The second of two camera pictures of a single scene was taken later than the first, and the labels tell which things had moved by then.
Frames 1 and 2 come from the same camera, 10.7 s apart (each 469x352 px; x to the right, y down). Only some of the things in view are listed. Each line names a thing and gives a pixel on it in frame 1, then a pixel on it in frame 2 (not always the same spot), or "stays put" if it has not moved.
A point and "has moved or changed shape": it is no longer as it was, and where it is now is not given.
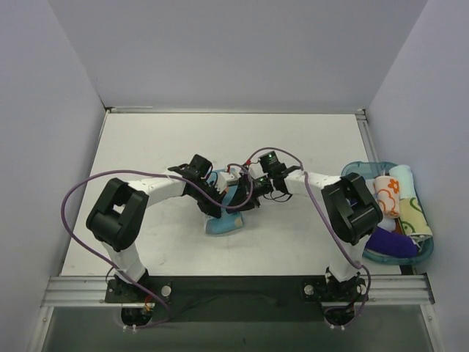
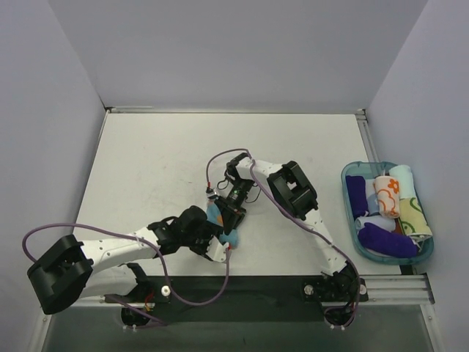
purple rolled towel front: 384,241 stays put
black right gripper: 253,186 -> 230,211
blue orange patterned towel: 226,220 has moved or changed shape
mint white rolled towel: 406,182 stays put
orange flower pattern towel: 388,191 stays put
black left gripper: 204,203 -> 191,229
